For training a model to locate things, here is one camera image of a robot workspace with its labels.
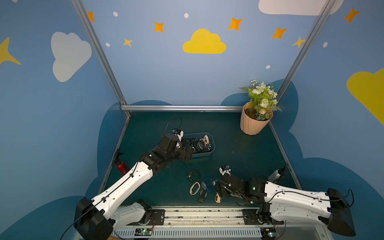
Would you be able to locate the green circuit board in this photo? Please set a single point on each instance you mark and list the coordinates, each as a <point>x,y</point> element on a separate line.
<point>268,234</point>
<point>143,232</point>

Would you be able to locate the right green circuit board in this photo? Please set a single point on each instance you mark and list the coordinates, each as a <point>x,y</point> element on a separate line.
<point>268,234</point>

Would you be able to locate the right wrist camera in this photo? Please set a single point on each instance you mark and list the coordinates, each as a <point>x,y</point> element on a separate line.
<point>225,170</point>

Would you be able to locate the black strap watch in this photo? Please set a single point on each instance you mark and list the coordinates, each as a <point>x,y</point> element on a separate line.
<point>203,195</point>

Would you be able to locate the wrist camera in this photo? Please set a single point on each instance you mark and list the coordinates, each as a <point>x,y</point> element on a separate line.
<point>179,133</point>
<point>225,170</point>

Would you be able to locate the white artificial flower plant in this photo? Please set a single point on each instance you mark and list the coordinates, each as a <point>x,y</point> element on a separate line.
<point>263,101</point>

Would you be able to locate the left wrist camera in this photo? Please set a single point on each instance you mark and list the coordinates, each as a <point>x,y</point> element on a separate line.
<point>179,133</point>

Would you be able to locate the left green circuit board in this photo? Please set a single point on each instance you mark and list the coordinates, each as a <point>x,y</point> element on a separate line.
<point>143,232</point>

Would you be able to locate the right aluminium frame post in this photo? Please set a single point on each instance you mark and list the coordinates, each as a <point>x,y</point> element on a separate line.
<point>306,46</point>

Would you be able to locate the black mounting plate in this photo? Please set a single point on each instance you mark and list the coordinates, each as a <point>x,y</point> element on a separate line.
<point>258,217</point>
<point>156,216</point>

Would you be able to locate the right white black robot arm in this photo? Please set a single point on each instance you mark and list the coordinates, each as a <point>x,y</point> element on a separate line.
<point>278,204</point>

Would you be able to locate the left aluminium frame post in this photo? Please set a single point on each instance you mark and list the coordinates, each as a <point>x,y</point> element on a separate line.
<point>88,26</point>

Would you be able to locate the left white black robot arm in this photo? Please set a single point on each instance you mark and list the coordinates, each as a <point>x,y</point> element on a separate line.
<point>95,220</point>

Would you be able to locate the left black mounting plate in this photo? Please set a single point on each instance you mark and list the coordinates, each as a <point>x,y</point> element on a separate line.
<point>156,216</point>

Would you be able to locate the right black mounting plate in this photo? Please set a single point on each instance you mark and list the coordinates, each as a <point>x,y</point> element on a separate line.
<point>258,217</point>

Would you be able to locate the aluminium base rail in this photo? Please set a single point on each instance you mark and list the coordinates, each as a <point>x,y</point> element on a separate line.
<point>210,223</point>

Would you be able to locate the blue translucent watch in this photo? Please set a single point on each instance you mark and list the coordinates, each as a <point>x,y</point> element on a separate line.
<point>208,184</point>

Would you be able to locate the aluminium frame post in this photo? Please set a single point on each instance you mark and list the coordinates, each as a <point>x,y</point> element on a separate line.
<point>306,46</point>
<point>88,26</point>

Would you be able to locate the tan small watch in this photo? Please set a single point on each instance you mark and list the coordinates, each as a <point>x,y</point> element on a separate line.
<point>206,139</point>

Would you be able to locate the blue plastic storage box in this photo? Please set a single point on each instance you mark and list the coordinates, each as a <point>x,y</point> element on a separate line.
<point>199,136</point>

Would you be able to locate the peach ribbed flower pot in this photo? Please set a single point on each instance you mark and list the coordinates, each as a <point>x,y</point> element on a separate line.
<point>250,126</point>

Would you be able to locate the horizontal aluminium frame bar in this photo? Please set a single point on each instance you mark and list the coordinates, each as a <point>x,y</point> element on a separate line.
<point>170,108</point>

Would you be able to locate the cream band watch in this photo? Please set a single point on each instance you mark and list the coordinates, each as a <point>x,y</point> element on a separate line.
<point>195,188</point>

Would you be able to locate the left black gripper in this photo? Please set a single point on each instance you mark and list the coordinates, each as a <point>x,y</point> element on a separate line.
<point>188,149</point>

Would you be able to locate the black round watch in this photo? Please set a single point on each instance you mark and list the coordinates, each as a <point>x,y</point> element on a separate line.
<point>194,176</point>

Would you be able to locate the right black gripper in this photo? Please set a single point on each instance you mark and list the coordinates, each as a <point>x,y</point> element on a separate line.
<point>223,188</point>

